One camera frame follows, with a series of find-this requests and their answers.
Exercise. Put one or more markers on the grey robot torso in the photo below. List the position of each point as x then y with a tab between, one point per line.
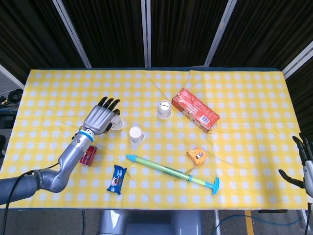
151	222

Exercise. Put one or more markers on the red soda can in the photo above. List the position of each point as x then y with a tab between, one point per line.
90	157

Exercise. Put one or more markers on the white paper cup blue flower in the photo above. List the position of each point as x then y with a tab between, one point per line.
136	135

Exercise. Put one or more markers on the orange tape measure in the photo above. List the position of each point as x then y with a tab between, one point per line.
196	156

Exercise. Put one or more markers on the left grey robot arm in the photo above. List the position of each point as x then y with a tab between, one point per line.
71	154

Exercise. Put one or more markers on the blue cookie pack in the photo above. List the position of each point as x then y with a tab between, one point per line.
117	178

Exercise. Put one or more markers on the white paper cup black-lined base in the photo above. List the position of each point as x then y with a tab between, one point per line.
164	110

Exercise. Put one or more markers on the white paper cup green flower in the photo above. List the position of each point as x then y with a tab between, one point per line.
119	124

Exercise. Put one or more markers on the orange snack box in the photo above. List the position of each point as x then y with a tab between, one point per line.
195	110

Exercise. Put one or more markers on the green blue water pump toy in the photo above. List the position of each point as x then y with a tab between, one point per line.
168	170

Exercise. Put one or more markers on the yellow white checkered tablecloth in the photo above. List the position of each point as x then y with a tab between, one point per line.
73	85

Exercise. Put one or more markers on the white metal partition post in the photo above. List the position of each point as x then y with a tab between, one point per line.
146	34
73	36
11	77
298	60
218	34

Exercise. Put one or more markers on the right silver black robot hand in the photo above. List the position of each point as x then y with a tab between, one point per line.
308	171

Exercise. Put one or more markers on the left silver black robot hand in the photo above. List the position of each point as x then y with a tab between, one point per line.
99	118

